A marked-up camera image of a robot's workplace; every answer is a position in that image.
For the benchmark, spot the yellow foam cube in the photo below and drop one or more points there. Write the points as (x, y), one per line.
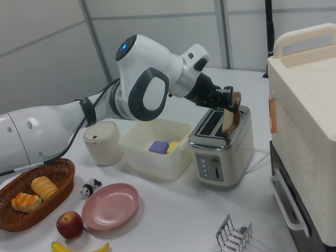
(173, 147)

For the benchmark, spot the brown wicker basket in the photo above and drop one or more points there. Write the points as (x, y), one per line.
(63, 170)

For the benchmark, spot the white plastic storage bin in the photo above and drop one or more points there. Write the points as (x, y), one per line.
(157, 168)

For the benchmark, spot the silver metal toast rack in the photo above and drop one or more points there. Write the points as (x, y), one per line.
(245, 232)

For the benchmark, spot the pink plastic plate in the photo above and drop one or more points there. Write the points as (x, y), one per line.
(110, 207)

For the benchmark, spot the yellow toy banana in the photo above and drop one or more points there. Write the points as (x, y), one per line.
(60, 247)

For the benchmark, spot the orange glazed bread roll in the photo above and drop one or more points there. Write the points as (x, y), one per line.
(26, 202)

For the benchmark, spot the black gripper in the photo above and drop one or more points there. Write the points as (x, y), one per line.
(202, 89)

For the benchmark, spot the panda figurine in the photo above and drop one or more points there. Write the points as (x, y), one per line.
(88, 189)

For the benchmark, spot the cream and chrome toaster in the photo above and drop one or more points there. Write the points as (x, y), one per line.
(231, 162)

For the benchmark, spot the brown bread slice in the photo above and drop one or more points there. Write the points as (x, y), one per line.
(231, 120)

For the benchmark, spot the cream lidded trash can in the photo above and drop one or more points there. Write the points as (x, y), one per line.
(105, 149)

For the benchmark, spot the purple foam cube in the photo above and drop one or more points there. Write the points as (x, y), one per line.
(158, 147)

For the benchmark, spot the orange striped bread roll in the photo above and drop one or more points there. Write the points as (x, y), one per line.
(43, 186)

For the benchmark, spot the red toy apple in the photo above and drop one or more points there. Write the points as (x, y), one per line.
(69, 225)

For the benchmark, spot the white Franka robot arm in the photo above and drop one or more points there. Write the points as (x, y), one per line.
(147, 60)

